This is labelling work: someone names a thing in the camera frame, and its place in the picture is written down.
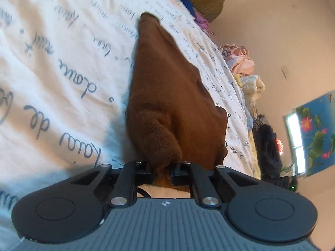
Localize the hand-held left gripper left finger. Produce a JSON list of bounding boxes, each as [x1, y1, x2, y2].
[[68, 160, 155, 209]]

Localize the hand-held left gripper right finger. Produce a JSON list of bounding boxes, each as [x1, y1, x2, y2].
[[170, 161, 263, 209]]

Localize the brown knit garment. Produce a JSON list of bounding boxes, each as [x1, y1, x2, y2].
[[125, 12, 229, 189]]

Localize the red round item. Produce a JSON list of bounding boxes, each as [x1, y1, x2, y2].
[[275, 139, 285, 156]]

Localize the dark clothing pile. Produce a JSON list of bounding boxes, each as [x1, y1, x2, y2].
[[252, 114, 283, 181]]

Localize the window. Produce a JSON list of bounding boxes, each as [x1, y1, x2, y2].
[[283, 112, 307, 176]]

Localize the blue floral curtain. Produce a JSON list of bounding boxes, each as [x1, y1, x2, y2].
[[295, 90, 335, 177]]

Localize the pale yellow crumpled cloth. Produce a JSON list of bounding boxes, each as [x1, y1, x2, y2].
[[232, 74, 266, 119]]

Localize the white script-printed blanket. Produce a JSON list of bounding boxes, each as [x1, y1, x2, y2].
[[0, 0, 262, 251]]

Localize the purple cloth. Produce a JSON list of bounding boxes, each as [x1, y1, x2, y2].
[[195, 14, 215, 35]]

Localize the blue cloth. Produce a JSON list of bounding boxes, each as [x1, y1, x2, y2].
[[177, 0, 200, 18]]

